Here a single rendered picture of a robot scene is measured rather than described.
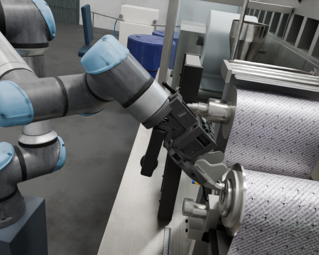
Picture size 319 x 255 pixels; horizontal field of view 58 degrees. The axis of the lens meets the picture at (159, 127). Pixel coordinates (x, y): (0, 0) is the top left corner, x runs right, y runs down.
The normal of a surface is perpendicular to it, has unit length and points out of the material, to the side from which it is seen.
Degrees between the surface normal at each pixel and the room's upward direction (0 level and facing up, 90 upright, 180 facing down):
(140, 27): 90
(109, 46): 52
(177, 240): 0
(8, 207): 72
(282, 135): 92
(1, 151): 8
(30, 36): 82
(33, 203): 0
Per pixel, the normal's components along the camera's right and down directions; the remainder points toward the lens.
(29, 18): 0.67, 0.20
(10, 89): 0.44, -0.51
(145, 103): 0.06, 0.32
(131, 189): 0.14, -0.88
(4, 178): 0.66, 0.42
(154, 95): 0.47, -0.11
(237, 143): -0.09, 0.47
